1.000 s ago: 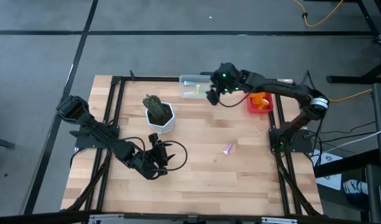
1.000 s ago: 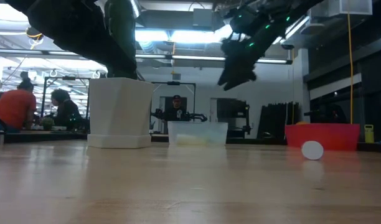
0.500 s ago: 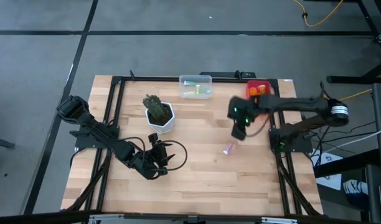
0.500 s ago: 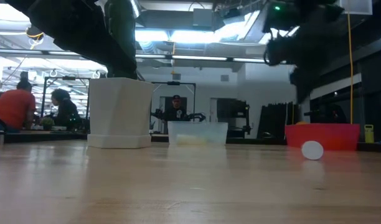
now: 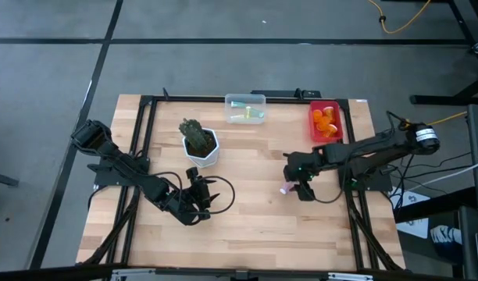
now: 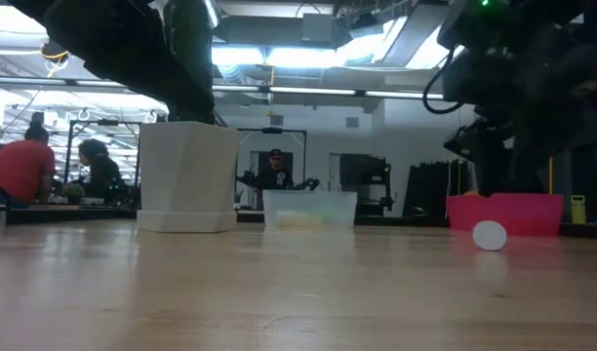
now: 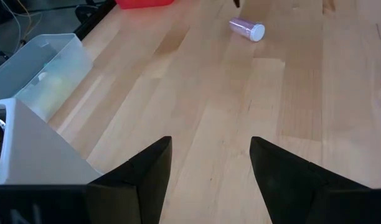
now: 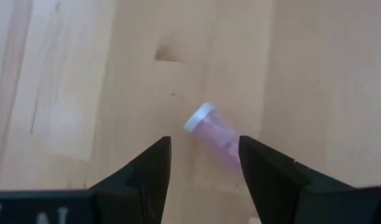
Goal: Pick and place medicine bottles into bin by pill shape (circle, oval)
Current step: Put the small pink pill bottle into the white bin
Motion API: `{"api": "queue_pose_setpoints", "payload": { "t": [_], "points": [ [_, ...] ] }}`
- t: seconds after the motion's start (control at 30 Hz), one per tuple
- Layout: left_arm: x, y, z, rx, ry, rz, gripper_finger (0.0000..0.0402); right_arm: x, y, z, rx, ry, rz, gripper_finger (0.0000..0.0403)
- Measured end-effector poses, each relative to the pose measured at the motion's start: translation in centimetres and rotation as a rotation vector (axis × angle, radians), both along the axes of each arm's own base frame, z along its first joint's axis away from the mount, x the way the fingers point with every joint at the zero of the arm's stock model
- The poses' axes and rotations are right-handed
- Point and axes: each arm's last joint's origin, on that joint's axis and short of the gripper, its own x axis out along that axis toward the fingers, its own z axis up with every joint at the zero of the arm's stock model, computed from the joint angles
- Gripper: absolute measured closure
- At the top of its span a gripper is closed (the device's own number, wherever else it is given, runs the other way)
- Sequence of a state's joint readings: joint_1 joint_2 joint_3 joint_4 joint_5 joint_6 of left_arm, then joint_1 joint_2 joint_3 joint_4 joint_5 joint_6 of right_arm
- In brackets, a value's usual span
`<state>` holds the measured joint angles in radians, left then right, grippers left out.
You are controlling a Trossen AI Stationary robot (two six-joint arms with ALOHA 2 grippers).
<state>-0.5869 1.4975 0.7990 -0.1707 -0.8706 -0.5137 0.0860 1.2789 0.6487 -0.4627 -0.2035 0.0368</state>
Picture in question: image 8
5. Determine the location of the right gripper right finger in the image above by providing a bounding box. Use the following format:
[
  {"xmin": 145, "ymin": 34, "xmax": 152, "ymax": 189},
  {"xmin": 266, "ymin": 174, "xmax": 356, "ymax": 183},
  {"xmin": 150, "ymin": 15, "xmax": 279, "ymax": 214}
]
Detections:
[{"xmin": 238, "ymin": 135, "xmax": 355, "ymax": 224}]

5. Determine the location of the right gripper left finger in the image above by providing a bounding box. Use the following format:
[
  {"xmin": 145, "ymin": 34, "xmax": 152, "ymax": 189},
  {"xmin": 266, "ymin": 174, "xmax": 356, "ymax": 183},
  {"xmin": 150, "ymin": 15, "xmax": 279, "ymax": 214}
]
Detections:
[{"xmin": 89, "ymin": 136, "xmax": 173, "ymax": 224}]

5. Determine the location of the purple pill bottle white cap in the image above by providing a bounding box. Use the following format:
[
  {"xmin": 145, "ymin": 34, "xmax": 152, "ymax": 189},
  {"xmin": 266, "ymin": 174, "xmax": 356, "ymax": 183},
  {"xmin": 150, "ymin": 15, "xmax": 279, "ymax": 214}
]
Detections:
[{"xmin": 183, "ymin": 102, "xmax": 245, "ymax": 179}]

